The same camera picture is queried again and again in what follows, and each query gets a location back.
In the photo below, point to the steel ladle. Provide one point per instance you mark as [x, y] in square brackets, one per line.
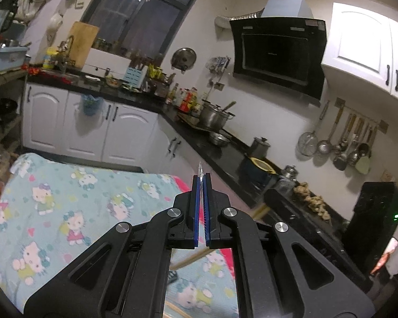
[324, 146]

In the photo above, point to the light blue knife block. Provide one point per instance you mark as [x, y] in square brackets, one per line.
[134, 76]

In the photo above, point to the row of windowsill jars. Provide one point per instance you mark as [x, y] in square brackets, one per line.
[119, 49]

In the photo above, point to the small steel kettle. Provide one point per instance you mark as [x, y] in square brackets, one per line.
[289, 172]

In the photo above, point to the blue pot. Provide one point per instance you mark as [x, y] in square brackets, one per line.
[257, 172]

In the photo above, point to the steel spatula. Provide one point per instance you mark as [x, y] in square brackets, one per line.
[341, 162]

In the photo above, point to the hanging small utensil rack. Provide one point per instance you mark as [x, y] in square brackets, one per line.
[219, 64]

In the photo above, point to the bamboo chopstick pair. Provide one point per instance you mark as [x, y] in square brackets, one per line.
[185, 261]

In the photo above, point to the black tall appliance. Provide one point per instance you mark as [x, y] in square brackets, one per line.
[374, 218]

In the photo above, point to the black wok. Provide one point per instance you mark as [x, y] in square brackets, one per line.
[3, 107]

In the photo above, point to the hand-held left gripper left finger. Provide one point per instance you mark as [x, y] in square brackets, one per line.
[195, 212]

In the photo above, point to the blender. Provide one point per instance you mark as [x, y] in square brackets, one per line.
[3, 13]

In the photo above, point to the hanging steel pot lid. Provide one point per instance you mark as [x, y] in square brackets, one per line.
[184, 59]

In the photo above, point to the steel lidded canister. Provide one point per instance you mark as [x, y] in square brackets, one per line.
[260, 147]

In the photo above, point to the steel spoon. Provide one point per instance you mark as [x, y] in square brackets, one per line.
[355, 157]

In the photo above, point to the large steel stock pot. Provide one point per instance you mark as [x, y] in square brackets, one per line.
[214, 117]

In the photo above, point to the white lower kitchen cabinets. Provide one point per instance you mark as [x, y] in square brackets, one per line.
[49, 119]

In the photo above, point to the small steel bowl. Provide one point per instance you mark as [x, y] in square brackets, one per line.
[220, 139]

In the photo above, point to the white upper cabinet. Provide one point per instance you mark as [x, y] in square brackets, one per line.
[361, 39]

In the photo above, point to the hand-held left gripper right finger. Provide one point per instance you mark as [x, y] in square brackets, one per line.
[208, 212]

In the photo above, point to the black kitchen countertop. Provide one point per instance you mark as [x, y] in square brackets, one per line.
[219, 159]

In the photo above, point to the cartoon cat printed blanket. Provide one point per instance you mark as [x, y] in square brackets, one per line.
[53, 205]

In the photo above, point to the yellow jar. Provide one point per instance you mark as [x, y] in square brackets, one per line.
[49, 59]

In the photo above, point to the ginger roots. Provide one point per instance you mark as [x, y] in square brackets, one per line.
[313, 202]

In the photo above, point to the metal shelf rack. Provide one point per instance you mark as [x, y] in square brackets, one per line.
[6, 129]

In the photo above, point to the wooden cutting board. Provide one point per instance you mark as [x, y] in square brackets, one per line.
[83, 43]

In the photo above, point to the metal faucet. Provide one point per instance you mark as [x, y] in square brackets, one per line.
[68, 49]

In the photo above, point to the white hanging jug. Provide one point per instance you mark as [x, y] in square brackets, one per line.
[55, 23]

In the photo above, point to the row of condiment bottles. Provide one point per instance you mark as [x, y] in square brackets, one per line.
[185, 97]

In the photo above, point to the blue hanging bag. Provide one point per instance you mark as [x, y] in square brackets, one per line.
[90, 106]

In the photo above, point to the white storage box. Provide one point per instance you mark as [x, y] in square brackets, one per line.
[107, 61]

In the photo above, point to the light blue plastic box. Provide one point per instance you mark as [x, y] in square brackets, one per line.
[11, 58]

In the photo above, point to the dark framed window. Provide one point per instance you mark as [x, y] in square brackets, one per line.
[136, 10]

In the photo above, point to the wall hook rail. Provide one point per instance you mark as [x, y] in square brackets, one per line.
[361, 114]

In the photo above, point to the black range hood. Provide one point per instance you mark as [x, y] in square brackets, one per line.
[278, 53]

